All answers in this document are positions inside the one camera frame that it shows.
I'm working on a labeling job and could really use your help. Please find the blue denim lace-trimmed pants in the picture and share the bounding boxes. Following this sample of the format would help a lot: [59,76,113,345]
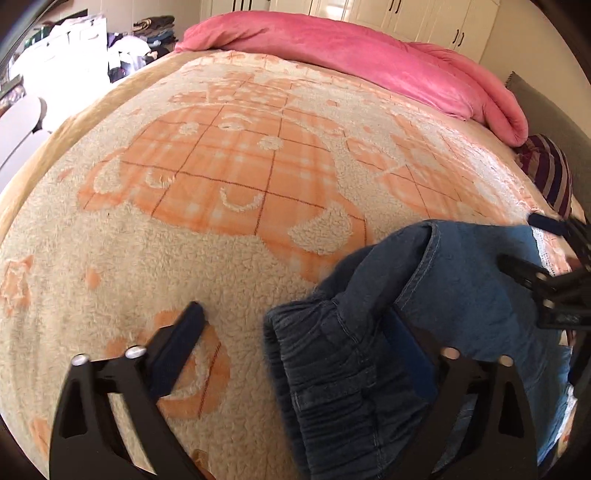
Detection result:
[263,220,571,479]

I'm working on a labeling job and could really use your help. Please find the purple striped pillow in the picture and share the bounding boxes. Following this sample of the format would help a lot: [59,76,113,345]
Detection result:
[515,134,573,218]

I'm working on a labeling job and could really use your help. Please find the grey quilted headboard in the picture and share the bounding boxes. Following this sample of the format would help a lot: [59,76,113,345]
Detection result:
[506,72,591,213]

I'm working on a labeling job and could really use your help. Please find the pink comforter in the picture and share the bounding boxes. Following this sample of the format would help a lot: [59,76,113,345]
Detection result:
[175,11,529,147]

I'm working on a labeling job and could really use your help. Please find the white wardrobe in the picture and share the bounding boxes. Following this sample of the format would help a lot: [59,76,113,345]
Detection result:
[201,0,500,62]

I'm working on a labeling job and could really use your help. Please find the beige bed sheet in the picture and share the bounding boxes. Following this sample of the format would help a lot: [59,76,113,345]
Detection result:
[1,51,209,241]

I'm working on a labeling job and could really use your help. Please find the orange white fleece blanket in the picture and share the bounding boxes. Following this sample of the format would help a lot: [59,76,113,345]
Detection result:
[1,52,547,479]

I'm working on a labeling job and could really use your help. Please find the white drawer cabinet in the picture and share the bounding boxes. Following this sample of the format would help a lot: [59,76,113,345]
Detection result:
[8,15,111,132]

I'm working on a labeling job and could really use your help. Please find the clothes heap beside cabinet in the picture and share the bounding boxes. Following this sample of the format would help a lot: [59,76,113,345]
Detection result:
[107,15,177,83]

